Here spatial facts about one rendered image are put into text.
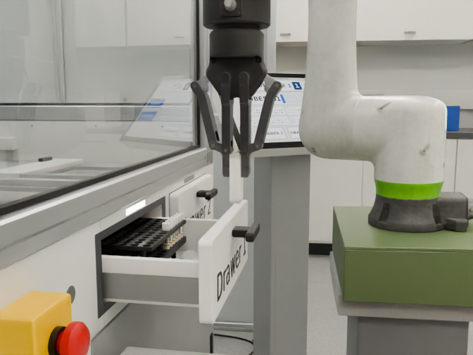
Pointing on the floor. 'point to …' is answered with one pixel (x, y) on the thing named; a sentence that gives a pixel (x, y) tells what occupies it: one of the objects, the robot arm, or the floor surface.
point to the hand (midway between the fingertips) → (236, 177)
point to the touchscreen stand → (281, 254)
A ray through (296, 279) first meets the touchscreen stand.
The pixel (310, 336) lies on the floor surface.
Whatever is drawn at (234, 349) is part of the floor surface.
